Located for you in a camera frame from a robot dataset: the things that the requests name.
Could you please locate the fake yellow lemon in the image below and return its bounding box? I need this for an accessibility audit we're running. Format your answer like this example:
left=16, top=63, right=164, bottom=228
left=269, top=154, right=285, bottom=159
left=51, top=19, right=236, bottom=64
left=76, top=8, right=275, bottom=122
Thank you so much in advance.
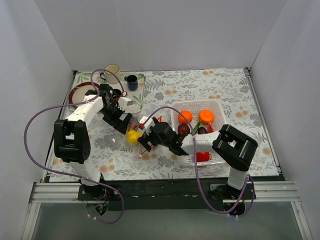
left=126, top=130, right=143, bottom=146

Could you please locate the clear zip top bag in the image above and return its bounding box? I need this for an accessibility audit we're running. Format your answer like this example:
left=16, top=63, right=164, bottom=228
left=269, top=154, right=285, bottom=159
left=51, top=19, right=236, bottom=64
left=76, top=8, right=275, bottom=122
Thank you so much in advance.
left=115, top=113, right=157, bottom=159

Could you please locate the fake dark beet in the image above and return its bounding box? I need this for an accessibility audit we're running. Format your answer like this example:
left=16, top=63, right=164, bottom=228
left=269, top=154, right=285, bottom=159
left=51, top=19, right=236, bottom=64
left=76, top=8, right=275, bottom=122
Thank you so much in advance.
left=177, top=123, right=191, bottom=135

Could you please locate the fake whole orange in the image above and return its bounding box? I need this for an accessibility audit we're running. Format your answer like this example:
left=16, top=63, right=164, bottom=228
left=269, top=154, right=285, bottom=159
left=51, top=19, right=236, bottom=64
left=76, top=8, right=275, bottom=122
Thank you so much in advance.
left=178, top=110, right=193, bottom=125

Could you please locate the fake green chili pepper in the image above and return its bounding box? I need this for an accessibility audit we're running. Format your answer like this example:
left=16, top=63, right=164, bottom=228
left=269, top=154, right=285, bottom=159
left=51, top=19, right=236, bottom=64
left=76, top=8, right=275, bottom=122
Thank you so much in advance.
left=193, top=120, right=202, bottom=134

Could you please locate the fake purple eggplant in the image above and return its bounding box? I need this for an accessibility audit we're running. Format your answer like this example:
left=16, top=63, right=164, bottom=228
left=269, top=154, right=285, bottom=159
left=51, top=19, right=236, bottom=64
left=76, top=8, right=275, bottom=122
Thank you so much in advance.
left=197, top=127, right=208, bottom=135

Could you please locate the white plastic basket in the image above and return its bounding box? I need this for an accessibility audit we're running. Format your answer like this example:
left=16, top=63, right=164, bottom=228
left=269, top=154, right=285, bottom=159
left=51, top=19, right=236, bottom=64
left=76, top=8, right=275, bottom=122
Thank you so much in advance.
left=170, top=99, right=227, bottom=167

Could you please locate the fake orange half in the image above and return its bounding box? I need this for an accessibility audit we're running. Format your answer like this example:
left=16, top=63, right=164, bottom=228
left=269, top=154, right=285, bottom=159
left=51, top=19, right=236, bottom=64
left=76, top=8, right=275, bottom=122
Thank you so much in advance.
left=198, top=109, right=215, bottom=125

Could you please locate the fake red apple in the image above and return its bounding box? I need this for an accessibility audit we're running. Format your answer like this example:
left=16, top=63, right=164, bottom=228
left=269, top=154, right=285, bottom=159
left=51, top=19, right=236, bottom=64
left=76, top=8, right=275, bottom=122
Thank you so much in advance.
left=196, top=152, right=211, bottom=162

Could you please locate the fake watermelon slice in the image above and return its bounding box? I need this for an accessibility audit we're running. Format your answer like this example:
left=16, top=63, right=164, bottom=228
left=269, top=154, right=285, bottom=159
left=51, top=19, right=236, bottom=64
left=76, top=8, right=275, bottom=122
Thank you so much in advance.
left=207, top=122, right=215, bottom=133

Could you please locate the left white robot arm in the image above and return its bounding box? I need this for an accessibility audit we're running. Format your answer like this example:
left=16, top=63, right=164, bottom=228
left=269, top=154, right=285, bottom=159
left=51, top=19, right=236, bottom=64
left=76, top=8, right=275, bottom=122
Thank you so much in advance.
left=54, top=84, right=133, bottom=200

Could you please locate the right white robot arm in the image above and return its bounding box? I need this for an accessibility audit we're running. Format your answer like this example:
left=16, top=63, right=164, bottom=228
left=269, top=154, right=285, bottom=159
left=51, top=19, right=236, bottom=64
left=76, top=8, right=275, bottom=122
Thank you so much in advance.
left=138, top=118, right=258, bottom=199

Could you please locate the orange patterned cup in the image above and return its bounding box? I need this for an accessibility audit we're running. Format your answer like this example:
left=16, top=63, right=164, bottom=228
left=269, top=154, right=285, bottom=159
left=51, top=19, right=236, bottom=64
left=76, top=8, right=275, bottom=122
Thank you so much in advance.
left=111, top=88, right=128, bottom=101

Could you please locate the floral serving tray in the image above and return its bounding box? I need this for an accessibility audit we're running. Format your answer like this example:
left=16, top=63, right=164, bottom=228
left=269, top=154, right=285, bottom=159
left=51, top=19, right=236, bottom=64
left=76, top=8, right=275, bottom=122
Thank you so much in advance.
left=66, top=71, right=147, bottom=114

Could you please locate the floral table mat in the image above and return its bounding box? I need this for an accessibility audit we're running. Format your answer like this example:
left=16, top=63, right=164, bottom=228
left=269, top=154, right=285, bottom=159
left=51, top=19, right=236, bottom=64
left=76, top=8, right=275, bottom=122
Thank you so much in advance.
left=50, top=68, right=278, bottom=182

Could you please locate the dark blue cup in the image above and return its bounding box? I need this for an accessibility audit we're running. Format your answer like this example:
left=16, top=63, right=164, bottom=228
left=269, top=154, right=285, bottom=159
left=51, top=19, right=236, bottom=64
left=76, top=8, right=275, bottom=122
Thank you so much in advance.
left=124, top=75, right=138, bottom=91

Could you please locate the red rimmed plate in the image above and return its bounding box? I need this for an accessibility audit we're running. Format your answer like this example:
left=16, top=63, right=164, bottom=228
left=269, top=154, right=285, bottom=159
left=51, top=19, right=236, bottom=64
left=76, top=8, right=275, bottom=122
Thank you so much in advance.
left=68, top=82, right=95, bottom=104

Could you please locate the cream enamel mug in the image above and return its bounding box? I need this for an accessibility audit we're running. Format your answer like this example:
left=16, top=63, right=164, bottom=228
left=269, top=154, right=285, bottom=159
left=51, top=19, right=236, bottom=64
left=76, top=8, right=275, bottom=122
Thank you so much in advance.
left=100, top=64, right=121, bottom=85

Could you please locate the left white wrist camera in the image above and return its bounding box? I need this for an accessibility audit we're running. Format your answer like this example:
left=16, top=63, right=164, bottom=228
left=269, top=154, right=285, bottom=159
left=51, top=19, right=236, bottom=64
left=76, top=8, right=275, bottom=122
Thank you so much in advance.
left=117, top=96, right=134, bottom=111

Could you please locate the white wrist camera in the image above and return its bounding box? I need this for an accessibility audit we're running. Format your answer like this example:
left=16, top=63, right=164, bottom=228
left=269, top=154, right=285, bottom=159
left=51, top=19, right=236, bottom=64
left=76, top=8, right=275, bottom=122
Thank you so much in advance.
left=139, top=116, right=155, bottom=134
left=117, top=96, right=134, bottom=111

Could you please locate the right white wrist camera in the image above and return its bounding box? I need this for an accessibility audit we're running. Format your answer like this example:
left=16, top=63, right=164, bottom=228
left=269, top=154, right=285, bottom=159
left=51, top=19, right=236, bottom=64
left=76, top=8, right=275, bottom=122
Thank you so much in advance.
left=139, top=116, right=155, bottom=134

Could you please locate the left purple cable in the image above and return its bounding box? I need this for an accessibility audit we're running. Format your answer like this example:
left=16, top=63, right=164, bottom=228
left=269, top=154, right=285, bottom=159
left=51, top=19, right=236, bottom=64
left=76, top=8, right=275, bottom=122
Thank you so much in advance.
left=23, top=68, right=128, bottom=224

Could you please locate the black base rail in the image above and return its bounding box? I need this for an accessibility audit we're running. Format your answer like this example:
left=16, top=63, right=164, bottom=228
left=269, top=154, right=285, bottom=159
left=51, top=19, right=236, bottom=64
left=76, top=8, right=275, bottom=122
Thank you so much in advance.
left=77, top=176, right=286, bottom=212

